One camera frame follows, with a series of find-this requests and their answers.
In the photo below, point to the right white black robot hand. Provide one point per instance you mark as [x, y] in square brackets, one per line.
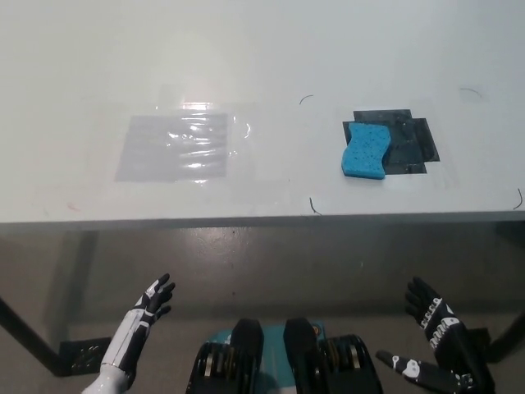
[455, 340]

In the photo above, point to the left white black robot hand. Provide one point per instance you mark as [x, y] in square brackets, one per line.
[131, 330]

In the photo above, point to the blue speckled sponge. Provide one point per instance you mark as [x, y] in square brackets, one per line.
[365, 152]

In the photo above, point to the black teal robot body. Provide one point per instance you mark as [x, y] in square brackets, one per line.
[250, 361]

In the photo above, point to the black perforated foot plate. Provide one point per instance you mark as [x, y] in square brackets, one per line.
[80, 355]

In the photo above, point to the black table leg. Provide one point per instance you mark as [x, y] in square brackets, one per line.
[28, 332]

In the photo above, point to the clear plastic sheet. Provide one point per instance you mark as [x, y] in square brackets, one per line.
[147, 156]

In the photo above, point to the black tape patch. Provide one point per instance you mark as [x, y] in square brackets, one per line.
[410, 143]

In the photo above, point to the clear plastic film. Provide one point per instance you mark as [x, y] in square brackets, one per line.
[242, 127]

